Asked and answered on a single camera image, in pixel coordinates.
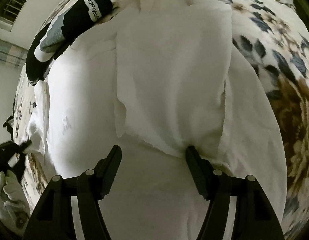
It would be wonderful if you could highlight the black grey striped folded garment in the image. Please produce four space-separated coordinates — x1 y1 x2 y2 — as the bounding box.
26 0 113 86

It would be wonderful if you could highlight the left grey-green curtain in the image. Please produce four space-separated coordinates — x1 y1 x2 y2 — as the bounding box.
0 39 27 69

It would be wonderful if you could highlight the floral bed cover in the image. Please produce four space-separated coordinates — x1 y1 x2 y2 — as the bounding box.
14 0 309 239

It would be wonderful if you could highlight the white gloved left hand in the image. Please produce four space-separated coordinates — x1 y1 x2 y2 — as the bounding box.
0 170 31 237

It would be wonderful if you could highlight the white t-shirt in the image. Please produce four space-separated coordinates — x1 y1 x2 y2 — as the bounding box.
30 0 287 239

